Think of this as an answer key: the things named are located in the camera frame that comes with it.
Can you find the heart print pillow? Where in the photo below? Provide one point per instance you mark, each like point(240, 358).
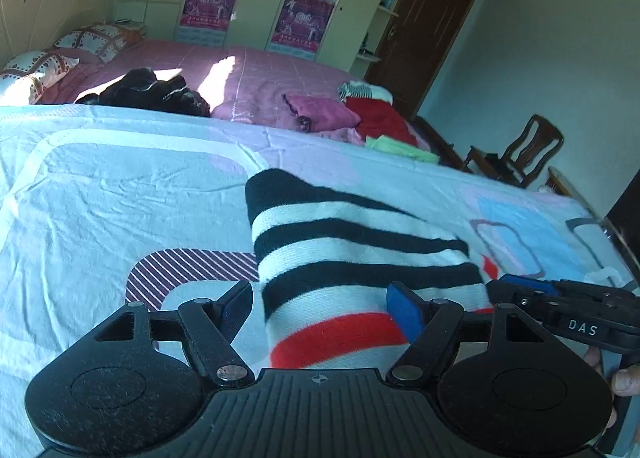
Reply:
point(95, 41)
point(30, 73)

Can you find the black white red striped sweater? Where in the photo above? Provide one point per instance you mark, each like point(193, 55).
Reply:
point(350, 258)

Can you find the person's right hand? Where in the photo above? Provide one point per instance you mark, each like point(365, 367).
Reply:
point(626, 380)

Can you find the pink folded cloth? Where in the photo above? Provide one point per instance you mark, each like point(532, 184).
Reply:
point(322, 113)

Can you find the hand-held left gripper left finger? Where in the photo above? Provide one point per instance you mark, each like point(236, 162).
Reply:
point(236, 304)

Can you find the black clothing pile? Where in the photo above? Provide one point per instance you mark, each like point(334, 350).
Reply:
point(150, 93)

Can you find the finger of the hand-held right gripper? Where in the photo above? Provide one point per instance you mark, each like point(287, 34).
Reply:
point(515, 297)
point(525, 284)

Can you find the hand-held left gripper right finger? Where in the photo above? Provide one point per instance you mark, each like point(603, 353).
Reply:
point(405, 312)

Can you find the pink bed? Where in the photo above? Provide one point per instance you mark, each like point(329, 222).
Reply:
point(260, 73)

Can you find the black white striped small cloth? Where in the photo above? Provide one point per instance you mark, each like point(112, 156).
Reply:
point(365, 91)

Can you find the magenta wall poster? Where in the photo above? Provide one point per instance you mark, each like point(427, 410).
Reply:
point(300, 21)
point(210, 1)

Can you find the red garment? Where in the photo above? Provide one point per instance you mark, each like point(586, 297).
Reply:
point(382, 121)

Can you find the dark wooden chair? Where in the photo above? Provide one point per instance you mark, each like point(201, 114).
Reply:
point(535, 143)

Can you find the dark brown wooden door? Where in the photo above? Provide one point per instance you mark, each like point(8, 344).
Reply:
point(430, 33)

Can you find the light green cloth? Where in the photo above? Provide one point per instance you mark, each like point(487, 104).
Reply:
point(400, 148)

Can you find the dark panel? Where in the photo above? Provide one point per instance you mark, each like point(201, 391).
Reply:
point(627, 233)

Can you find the dark wooden bed frame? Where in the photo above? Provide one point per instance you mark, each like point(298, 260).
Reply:
point(442, 143)

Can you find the light blue patterned bed sheet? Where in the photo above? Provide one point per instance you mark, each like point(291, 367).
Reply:
point(125, 198)

